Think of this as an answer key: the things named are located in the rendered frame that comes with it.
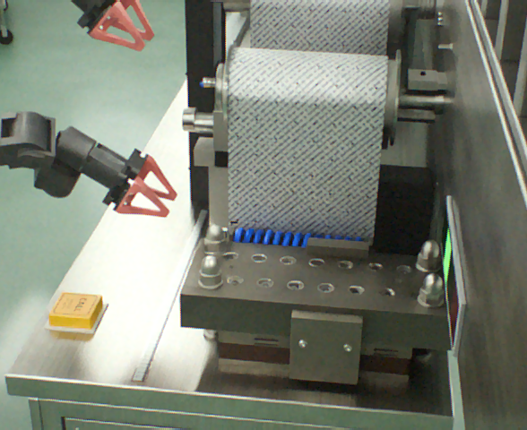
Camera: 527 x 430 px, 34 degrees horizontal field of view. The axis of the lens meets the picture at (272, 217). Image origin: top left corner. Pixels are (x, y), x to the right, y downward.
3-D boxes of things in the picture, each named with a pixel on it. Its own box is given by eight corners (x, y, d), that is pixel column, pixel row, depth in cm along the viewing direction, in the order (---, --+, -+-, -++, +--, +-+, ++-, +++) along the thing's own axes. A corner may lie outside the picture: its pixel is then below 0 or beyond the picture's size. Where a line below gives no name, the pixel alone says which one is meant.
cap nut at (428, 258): (415, 259, 135) (419, 234, 132) (439, 261, 134) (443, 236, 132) (416, 271, 131) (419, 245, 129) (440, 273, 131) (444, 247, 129)
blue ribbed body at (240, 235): (236, 242, 142) (236, 223, 141) (367, 252, 140) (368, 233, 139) (232, 253, 139) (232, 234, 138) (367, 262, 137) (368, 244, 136)
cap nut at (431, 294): (417, 292, 126) (420, 266, 124) (443, 295, 126) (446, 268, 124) (418, 306, 123) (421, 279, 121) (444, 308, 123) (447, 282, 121)
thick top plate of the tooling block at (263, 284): (200, 270, 142) (200, 238, 139) (448, 290, 138) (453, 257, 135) (179, 327, 128) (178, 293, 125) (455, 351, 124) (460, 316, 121)
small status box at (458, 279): (440, 242, 115) (445, 195, 112) (444, 242, 115) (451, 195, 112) (452, 357, 93) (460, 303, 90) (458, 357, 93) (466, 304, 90)
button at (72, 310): (63, 303, 145) (61, 290, 144) (104, 306, 144) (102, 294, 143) (48, 327, 139) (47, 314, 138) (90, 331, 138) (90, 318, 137)
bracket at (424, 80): (406, 78, 135) (408, 65, 134) (444, 81, 135) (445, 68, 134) (407, 89, 131) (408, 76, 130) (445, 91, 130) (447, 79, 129)
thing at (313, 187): (228, 238, 143) (228, 134, 134) (372, 249, 141) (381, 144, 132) (228, 240, 143) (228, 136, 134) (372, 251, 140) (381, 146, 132)
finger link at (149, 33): (132, 62, 137) (84, 21, 134) (142, 48, 143) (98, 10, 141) (157, 30, 134) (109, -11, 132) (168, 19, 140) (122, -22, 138)
